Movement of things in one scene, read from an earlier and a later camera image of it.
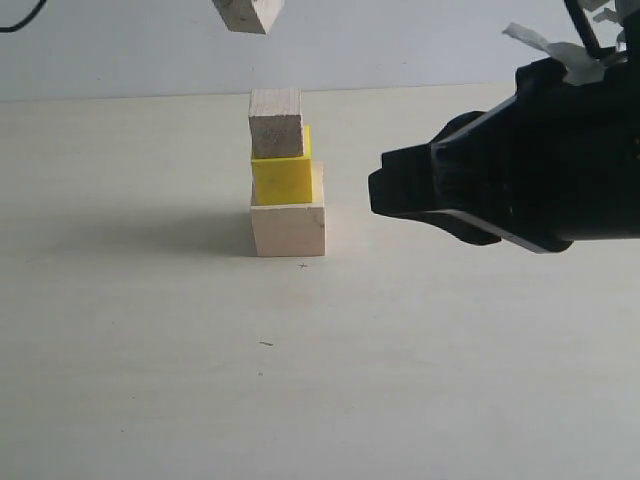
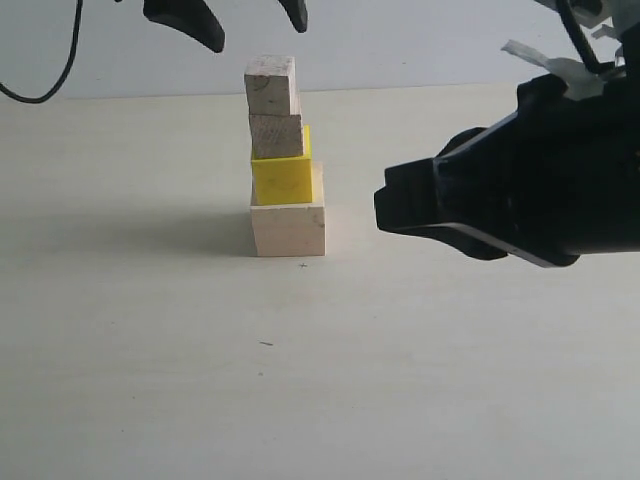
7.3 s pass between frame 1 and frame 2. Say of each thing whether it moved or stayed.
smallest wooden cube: moved
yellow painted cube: stayed
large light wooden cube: stayed
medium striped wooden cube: stayed
